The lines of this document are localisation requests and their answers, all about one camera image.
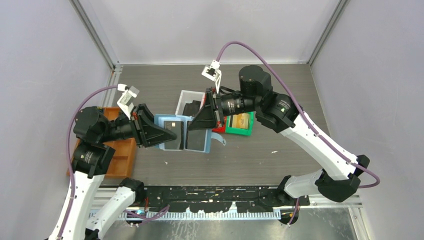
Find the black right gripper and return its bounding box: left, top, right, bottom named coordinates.
left=188, top=86, right=260, bottom=130

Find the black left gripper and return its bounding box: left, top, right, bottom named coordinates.
left=100, top=102, right=178, bottom=146

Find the blue leather card holder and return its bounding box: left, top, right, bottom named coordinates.
left=154, top=114, right=227, bottom=154

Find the black credit card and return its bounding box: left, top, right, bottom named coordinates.
left=163, top=120, right=184, bottom=151
left=183, top=120, right=207, bottom=152

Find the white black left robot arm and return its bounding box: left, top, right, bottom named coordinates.
left=49, top=104, right=177, bottom=240

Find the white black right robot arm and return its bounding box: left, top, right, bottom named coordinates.
left=187, top=65, right=370, bottom=206

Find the gold card in green bin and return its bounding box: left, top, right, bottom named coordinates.
left=229, top=113, right=250, bottom=130

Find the black item in white bin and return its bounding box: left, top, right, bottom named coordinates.
left=182, top=100, right=202, bottom=117

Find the red plastic bin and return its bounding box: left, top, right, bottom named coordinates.
left=212, top=116, right=228, bottom=134

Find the white plastic bin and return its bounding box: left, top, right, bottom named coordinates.
left=175, top=90, right=205, bottom=115

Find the orange compartment tray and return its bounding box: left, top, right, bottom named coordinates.
left=70, top=106, right=136, bottom=179

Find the green plastic bin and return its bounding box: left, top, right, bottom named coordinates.
left=225, top=112, right=255, bottom=136

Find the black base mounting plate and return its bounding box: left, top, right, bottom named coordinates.
left=130, top=185, right=296, bottom=213

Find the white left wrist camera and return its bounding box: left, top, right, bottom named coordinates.
left=117, top=83, right=140, bottom=119

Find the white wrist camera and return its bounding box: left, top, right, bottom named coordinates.
left=201, top=60, right=222, bottom=93
left=117, top=83, right=140, bottom=119

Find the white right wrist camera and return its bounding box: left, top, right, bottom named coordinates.
left=201, top=60, right=222, bottom=93

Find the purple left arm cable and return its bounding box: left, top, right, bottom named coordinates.
left=56, top=84, right=172, bottom=240

